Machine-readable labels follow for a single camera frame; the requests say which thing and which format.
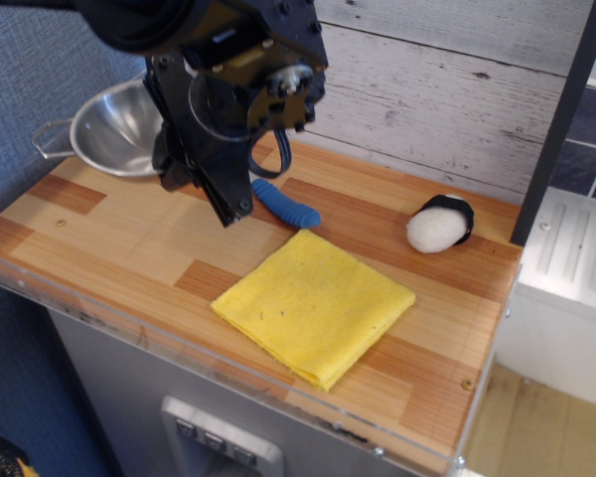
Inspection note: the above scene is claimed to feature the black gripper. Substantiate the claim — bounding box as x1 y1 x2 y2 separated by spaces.
144 1 328 227

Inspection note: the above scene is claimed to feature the silver dispenser button panel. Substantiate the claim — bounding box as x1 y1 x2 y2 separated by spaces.
161 396 285 476

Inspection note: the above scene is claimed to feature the blue handled metal spork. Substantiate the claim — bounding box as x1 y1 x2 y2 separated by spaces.
251 178 322 229

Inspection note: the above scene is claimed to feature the white and black plush toy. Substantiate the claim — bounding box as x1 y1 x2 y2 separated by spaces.
406 195 475 253

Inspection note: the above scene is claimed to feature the dark vertical frame post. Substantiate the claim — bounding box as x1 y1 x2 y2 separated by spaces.
510 1 596 246

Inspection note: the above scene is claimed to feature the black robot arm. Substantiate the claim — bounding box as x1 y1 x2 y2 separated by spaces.
72 1 328 225

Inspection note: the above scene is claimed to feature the grey toy fridge cabinet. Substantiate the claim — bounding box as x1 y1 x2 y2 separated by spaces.
51 311 454 476

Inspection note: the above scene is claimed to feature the white ridged side unit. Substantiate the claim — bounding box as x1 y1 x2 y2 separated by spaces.
496 188 596 404

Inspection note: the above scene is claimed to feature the yellow folded cloth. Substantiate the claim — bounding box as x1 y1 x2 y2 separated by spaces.
211 230 415 392

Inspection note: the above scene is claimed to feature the stainless steel bowl with handles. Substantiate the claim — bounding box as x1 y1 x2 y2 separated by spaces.
32 79 163 178

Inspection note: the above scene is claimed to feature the yellow black object at corner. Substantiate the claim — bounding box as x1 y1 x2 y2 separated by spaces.
0 445 40 477

